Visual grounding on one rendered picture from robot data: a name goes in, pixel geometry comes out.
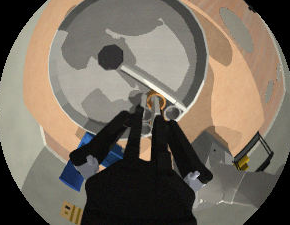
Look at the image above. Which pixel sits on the blue shallow tray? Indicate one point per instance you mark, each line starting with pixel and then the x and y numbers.
pixel 115 154

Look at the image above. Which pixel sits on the grey metal ring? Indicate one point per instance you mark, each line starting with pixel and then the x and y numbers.
pixel 146 130
pixel 174 115
pixel 147 116

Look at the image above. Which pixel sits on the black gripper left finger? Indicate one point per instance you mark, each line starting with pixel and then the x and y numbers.
pixel 86 158

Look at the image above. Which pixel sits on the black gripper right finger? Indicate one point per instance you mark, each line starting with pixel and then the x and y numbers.
pixel 183 153

